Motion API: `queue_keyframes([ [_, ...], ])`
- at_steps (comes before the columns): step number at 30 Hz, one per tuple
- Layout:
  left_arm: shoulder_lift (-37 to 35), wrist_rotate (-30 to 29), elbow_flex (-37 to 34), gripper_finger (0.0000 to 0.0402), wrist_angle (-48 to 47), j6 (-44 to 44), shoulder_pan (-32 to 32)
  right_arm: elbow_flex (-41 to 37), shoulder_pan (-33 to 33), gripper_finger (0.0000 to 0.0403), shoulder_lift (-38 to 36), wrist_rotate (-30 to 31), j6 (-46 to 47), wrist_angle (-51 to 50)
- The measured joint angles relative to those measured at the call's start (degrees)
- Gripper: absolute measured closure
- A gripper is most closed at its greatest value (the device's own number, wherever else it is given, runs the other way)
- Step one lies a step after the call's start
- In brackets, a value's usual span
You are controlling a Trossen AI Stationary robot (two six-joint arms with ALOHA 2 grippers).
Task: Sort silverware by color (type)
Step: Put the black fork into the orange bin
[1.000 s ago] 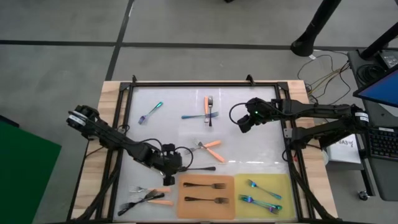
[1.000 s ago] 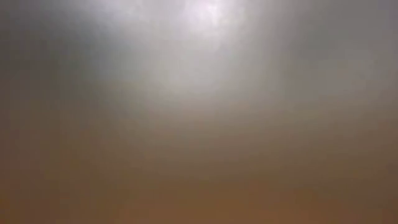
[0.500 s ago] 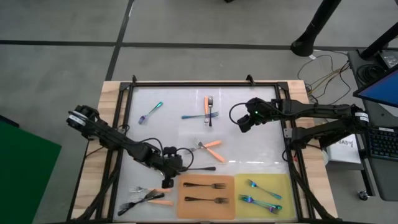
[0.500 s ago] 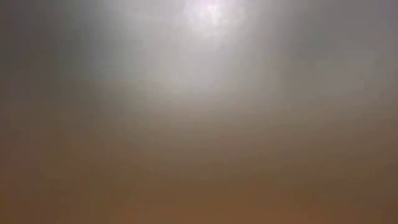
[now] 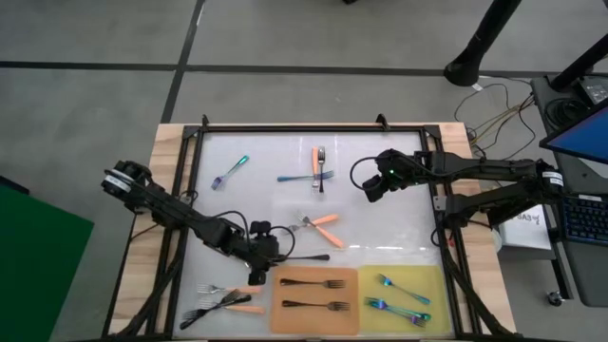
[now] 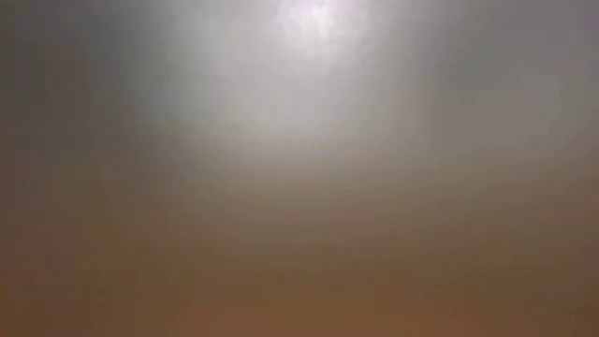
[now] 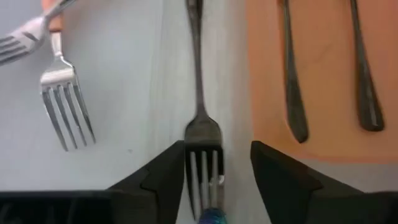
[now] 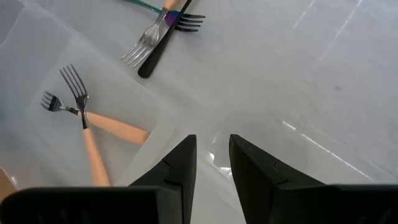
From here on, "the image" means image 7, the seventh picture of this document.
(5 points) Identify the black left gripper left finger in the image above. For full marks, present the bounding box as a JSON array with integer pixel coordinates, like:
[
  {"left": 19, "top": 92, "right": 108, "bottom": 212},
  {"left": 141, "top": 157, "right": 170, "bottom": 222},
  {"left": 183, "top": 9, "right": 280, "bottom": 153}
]
[{"left": 0, "top": 140, "right": 187, "bottom": 224}]

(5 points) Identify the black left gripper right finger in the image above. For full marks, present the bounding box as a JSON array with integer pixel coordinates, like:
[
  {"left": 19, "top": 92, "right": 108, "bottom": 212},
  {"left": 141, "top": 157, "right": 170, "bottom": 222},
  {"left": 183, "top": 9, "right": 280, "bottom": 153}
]
[{"left": 251, "top": 141, "right": 398, "bottom": 224}]

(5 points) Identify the black fork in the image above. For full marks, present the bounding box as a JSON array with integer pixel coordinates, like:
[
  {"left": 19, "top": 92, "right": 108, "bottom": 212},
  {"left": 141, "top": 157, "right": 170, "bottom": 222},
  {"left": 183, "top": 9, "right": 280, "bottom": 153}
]
[
  {"left": 183, "top": 0, "right": 225, "bottom": 222},
  {"left": 278, "top": 0, "right": 310, "bottom": 144},
  {"left": 348, "top": 0, "right": 386, "bottom": 133}
]

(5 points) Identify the orange-handled silver fork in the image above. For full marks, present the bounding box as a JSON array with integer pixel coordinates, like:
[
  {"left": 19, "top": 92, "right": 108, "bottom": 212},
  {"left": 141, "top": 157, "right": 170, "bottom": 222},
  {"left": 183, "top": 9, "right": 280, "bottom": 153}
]
[
  {"left": 0, "top": 0, "right": 78, "bottom": 66},
  {"left": 39, "top": 0, "right": 96, "bottom": 152}
]

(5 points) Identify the clear plastic tray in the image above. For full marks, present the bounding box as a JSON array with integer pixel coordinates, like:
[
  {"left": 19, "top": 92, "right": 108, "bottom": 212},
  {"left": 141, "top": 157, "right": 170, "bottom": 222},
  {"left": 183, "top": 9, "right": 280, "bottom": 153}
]
[{"left": 0, "top": 0, "right": 164, "bottom": 192}]

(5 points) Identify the orange silicone mat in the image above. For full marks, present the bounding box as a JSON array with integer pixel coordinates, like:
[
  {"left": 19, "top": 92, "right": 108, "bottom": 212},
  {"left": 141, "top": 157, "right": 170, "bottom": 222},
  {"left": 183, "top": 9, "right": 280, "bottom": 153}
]
[{"left": 245, "top": 0, "right": 398, "bottom": 164}]

